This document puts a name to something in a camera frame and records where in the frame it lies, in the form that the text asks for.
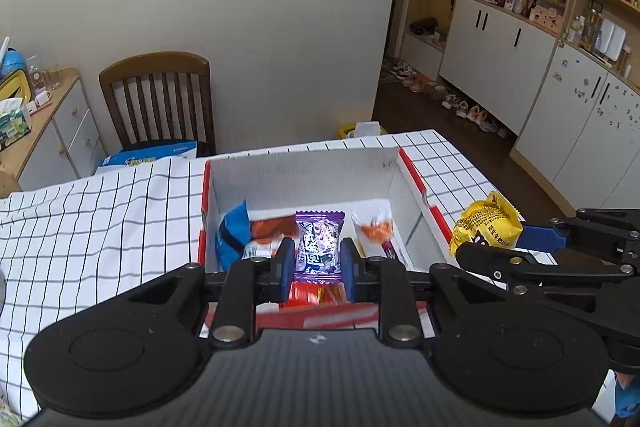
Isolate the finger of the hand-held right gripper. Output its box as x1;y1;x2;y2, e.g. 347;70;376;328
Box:
516;208;640;260
456;241;640;295

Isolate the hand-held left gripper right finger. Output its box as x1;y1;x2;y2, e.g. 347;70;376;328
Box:
339;237;506;349

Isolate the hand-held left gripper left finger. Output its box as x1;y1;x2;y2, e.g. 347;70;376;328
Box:
127;237;297;349

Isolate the red chip bag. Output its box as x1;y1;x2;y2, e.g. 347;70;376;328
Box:
280;282;348;308

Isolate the white orange biscuit packet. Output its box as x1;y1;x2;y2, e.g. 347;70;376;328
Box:
242;216;301;260

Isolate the yellow candy packet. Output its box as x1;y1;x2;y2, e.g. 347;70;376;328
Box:
449;191;523;258

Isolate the purple snack packet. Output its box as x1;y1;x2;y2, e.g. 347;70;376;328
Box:
294;211;346;283

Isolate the silver spicy strip packet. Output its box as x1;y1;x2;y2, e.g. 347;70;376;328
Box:
351;202;403;265

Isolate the blue snack packet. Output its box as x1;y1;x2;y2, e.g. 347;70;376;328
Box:
216;201;251;272

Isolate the red cardboard box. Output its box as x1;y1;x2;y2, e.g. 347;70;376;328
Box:
197;147;458;333

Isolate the person's right hand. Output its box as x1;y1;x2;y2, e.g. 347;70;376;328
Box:
614;372;640;419

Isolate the row of shoes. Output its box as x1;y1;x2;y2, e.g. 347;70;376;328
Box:
385;57;508;135

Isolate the blue printed package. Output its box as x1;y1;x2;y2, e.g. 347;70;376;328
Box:
97;141;198;170

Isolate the white checkered tablecloth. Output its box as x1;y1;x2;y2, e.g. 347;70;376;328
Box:
0;129;551;423

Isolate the wooden chair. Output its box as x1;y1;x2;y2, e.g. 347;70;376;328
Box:
0;167;23;198
99;52;217;158

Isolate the wooden sideboard with white drawers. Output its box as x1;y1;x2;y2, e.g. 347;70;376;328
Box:
0;67;108;198

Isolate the green tissue box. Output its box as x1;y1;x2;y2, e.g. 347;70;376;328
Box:
0;98;33;152

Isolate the blue and yellow bag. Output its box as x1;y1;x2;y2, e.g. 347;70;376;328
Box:
0;49;30;100

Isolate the white wall cabinet unit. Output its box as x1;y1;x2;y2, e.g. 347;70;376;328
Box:
440;0;640;228

